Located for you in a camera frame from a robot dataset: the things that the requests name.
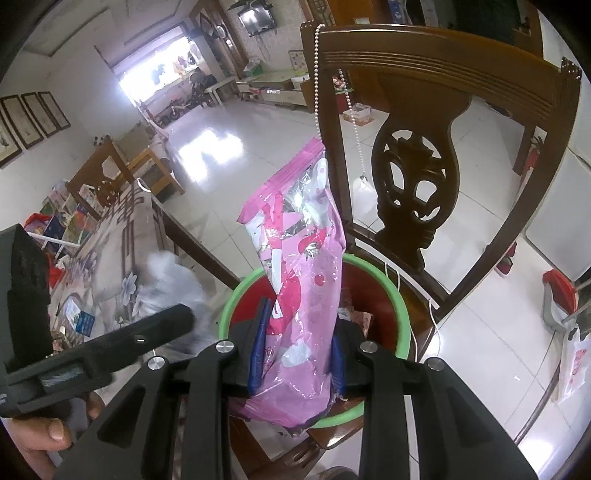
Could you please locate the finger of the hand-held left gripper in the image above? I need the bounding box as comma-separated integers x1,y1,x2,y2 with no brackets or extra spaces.
48,304,197,384

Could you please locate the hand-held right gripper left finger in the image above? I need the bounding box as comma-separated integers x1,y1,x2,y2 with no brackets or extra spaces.
53,295,273,480

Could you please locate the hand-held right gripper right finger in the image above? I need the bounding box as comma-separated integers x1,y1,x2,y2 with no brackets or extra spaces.
330,320,539,480

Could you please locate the white plastic bag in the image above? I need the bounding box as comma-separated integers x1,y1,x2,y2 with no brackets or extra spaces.
134,251,218,356

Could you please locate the pink plastic bag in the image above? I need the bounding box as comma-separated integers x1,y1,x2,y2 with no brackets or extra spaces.
228,138,348,437

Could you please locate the red bin with green rim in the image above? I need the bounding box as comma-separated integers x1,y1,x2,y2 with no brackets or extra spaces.
218,254,411,432

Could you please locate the person's left hand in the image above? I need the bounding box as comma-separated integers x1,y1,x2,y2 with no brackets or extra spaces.
7,392,105,480

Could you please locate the small blue card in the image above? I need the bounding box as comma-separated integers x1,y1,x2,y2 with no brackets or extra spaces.
65,300,95,337

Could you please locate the shelf with books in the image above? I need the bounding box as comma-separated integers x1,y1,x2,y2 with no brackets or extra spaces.
41,185,100,254

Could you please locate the wooden bench chair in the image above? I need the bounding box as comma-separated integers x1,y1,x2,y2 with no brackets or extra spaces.
67,136,185,220

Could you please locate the red dustpan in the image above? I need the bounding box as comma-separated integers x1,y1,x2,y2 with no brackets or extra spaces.
540,270,578,330

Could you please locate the white bag with red print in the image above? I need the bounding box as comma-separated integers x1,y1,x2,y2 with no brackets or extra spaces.
556,323,591,404

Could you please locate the cardboard box on floor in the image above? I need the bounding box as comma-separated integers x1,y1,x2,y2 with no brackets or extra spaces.
342,102,372,126

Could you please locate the small white table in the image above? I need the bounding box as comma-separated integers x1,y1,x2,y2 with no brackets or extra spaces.
203,76,238,109

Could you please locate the long television cabinet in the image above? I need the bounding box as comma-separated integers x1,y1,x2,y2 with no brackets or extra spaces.
236,69,324,112

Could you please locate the bright window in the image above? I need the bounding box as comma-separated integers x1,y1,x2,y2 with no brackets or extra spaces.
108,25,195,100

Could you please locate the red fire extinguisher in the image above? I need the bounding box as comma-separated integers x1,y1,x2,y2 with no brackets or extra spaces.
512,136,543,176

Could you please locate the carved wooden chair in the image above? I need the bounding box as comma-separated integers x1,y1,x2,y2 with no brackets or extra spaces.
228,21,583,480

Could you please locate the framed wall picture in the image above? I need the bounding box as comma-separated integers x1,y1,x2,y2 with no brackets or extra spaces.
0,122,23,169
0,95,44,149
37,91,71,130
21,92,58,138

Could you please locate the white bead string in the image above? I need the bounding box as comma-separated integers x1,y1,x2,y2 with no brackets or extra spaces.
311,23,368,181

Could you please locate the wall television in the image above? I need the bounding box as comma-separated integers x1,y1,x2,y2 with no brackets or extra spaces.
238,4,276,38

